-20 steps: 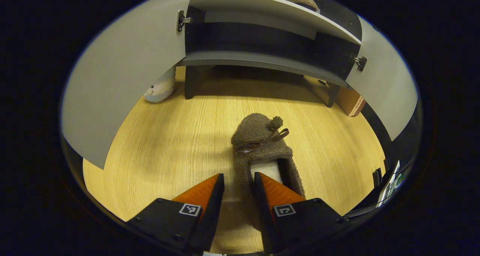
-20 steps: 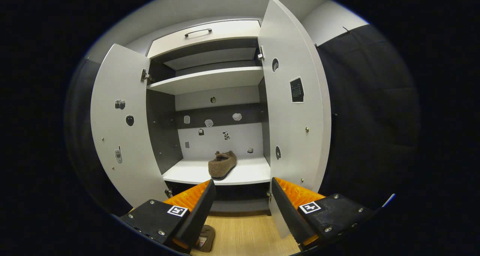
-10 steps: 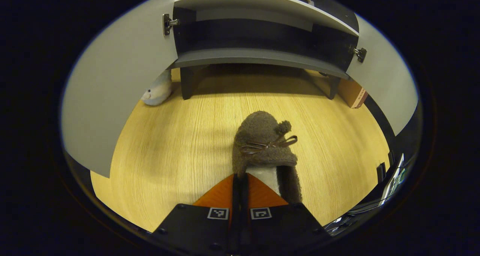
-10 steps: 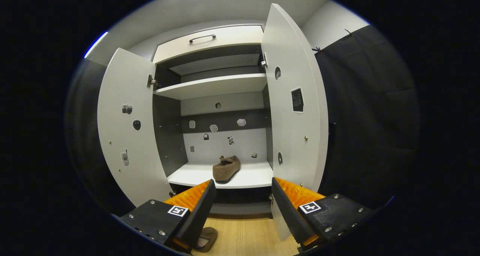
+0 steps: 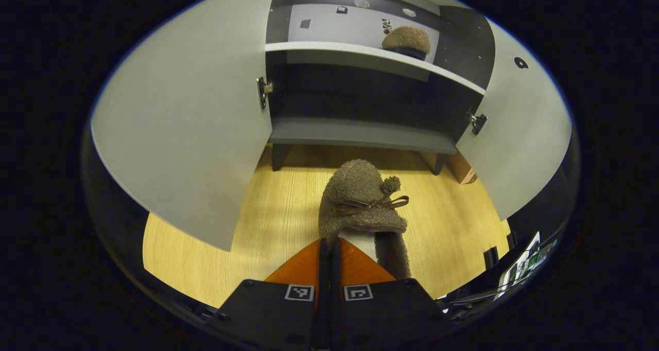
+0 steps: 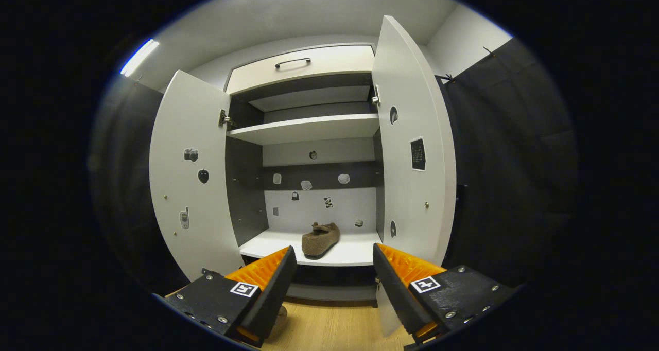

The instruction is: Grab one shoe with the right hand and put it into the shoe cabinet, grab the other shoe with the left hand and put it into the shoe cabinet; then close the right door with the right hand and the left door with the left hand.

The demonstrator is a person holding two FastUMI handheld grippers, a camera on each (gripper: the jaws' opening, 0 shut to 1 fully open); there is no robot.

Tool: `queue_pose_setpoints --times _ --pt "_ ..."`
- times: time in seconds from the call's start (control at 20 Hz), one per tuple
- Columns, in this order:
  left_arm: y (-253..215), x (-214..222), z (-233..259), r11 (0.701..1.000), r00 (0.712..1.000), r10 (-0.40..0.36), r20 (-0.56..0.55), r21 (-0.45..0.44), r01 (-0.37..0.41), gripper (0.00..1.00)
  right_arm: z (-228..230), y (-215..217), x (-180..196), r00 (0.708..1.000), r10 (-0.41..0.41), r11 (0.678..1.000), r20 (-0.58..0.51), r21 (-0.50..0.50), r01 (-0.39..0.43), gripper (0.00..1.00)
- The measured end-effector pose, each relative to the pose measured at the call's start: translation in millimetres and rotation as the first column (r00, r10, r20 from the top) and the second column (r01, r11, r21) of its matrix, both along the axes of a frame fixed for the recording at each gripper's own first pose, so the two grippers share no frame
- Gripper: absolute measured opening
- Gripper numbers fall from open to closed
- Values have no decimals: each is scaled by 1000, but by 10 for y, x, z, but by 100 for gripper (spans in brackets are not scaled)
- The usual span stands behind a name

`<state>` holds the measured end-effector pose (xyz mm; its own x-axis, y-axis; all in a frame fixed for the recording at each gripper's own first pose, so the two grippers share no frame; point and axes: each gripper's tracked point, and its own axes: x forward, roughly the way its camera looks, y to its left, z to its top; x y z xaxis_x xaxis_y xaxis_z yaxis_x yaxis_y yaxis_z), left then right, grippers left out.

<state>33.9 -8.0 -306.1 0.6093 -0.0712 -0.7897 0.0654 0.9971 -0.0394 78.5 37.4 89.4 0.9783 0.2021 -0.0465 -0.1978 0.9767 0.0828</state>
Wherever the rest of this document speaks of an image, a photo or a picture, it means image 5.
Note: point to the dark equipment with white label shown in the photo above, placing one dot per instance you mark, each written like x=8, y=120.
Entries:
x=520, y=268

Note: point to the grey cabinet base panel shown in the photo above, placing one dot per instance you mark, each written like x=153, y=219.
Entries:
x=360, y=135

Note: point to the white cabinet door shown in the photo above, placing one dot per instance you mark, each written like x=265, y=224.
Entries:
x=520, y=135
x=190, y=124

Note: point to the cardboard box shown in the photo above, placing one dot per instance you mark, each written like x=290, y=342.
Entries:
x=462, y=170

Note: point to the metal door hinge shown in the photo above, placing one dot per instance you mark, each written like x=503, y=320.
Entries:
x=263, y=91
x=478, y=123

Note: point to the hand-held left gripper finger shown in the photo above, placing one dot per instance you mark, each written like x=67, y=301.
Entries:
x=323, y=268
x=336, y=268

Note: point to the white cabinet shelf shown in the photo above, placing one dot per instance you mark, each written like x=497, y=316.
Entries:
x=329, y=49

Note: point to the brown fuzzy shoe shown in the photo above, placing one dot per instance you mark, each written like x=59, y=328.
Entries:
x=406, y=39
x=355, y=186

